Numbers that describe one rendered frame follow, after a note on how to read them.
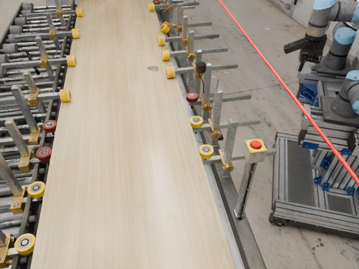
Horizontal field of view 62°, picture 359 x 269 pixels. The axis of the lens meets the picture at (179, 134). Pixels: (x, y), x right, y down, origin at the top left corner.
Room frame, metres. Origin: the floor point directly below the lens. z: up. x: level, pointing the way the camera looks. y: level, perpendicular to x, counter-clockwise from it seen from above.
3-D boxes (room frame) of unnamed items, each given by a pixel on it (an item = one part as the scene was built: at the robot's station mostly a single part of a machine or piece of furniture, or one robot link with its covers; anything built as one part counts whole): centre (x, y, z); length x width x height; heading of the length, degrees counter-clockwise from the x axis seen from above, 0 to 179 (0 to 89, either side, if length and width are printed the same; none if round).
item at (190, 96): (1.61, -0.09, 0.85); 0.08 x 0.08 x 0.11
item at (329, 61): (1.76, -1.04, 1.09); 0.15 x 0.15 x 0.10
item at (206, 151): (1.11, -0.14, 0.85); 0.08 x 0.08 x 0.11
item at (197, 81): (1.83, -0.13, 0.88); 0.03 x 0.03 x 0.48; 10
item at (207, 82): (1.58, -0.18, 0.92); 0.03 x 0.03 x 0.48; 10
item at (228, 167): (1.11, -0.26, 0.81); 0.13 x 0.06 x 0.05; 10
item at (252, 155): (0.83, -0.31, 1.18); 0.07 x 0.07 x 0.08; 10
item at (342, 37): (1.77, -1.04, 1.21); 0.13 x 0.12 x 0.14; 158
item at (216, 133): (1.36, -0.21, 0.84); 0.13 x 0.06 x 0.05; 10
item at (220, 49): (2.12, -0.14, 0.95); 0.50 x 0.04 x 0.04; 100
